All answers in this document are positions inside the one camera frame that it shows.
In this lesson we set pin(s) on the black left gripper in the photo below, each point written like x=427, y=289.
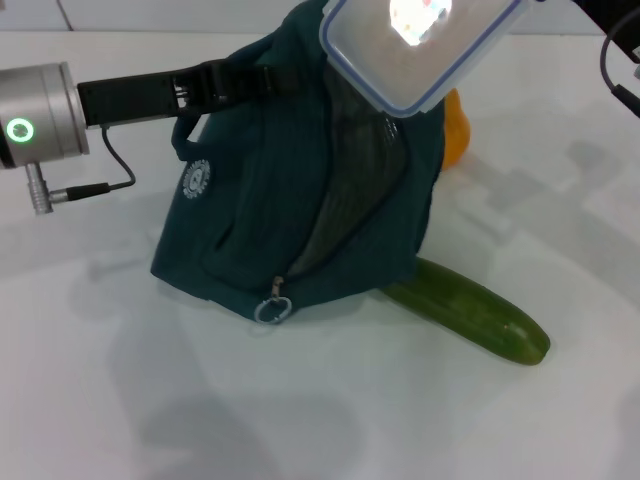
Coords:
x=135, y=97

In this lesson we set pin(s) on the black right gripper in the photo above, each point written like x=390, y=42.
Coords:
x=625, y=12

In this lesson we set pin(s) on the clear plastic food container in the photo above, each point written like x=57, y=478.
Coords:
x=380, y=65

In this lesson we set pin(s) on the dark blue-green insulated lunch bag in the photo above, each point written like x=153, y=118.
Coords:
x=250, y=225

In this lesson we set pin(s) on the green cucumber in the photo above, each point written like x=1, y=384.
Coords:
x=475, y=315

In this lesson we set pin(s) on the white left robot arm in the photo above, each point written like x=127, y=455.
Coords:
x=45, y=110

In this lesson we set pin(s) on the yellow pear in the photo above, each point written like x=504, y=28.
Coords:
x=457, y=135

